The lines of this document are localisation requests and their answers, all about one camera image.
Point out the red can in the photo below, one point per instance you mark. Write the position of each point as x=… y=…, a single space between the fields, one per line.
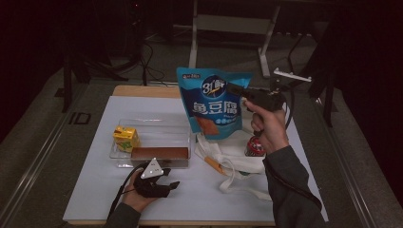
x=253 y=148

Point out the blue snack bag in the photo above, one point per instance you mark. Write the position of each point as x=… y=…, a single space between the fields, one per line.
x=206 y=107

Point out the person's left hand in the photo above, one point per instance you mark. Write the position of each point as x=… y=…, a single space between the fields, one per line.
x=134 y=201

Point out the white table mat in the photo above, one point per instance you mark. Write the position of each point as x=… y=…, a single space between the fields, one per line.
x=196 y=202

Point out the yellow drink carton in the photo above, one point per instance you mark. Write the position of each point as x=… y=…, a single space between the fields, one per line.
x=125 y=139

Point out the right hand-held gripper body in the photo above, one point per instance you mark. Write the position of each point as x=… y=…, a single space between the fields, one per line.
x=267 y=99

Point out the person's right hand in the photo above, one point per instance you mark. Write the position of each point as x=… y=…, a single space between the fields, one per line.
x=272 y=129

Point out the brown box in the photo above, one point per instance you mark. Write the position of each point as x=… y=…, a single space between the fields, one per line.
x=161 y=153

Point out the white printed tote bag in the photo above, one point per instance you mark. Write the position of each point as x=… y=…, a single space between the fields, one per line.
x=234 y=158

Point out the metal floor rail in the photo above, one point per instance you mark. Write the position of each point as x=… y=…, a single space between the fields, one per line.
x=348 y=177
x=38 y=164

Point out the white metal stand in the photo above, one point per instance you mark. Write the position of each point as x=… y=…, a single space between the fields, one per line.
x=234 y=24

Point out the clear plastic container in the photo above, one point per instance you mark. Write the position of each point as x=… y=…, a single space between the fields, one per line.
x=161 y=133

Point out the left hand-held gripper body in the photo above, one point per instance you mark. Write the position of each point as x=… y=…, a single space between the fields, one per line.
x=151 y=186

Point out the black stand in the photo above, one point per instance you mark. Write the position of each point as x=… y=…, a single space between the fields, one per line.
x=329 y=95
x=67 y=82

